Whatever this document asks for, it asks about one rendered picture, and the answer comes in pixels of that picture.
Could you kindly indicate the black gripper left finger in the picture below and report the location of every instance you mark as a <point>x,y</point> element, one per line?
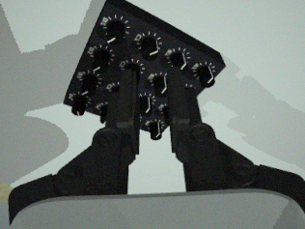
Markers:
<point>103,166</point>

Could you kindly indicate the black knob box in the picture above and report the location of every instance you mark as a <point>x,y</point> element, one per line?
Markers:
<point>151,47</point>

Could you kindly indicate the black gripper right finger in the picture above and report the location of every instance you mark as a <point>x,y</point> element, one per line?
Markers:
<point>211,161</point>

